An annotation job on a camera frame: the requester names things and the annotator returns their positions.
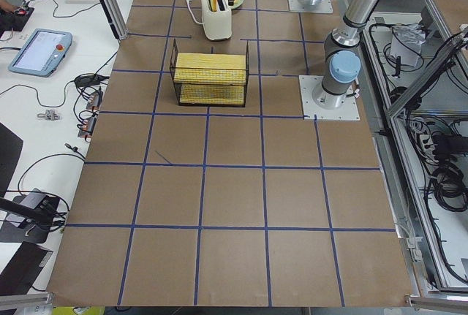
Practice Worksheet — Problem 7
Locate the wooden shelf box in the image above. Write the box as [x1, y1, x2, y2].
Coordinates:
[173, 52, 247, 105]

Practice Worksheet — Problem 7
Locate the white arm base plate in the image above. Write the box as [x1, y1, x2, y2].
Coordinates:
[288, 0, 333, 14]
[299, 75, 360, 121]

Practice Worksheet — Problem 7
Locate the crumpled white paper bag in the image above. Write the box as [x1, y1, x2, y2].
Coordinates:
[390, 23, 426, 67]

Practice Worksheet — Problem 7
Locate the black emergency stop box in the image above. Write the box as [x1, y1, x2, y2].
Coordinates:
[5, 7, 34, 32]

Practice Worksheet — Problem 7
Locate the near blue teach pendant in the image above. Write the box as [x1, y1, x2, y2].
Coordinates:
[8, 29, 73, 77]

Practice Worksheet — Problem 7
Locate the black wire basket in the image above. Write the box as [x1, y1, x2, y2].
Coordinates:
[169, 38, 251, 108]

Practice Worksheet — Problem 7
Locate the brown paper table cover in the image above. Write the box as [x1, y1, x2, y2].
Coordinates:
[48, 0, 412, 307]

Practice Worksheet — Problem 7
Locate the white toaster power cord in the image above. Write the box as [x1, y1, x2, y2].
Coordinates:
[185, 0, 205, 26]

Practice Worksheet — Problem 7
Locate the white two-slot toaster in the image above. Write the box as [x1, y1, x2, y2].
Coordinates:
[201, 0, 232, 41]

